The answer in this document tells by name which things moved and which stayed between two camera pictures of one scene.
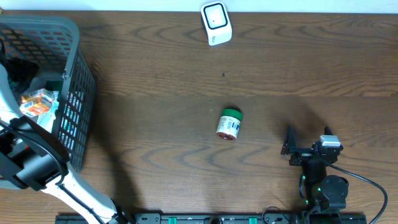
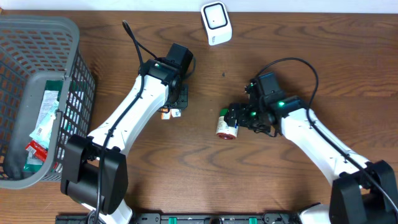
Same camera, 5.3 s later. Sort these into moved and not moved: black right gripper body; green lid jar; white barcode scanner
Moved: black right gripper body
Not moved: green lid jar; white barcode scanner
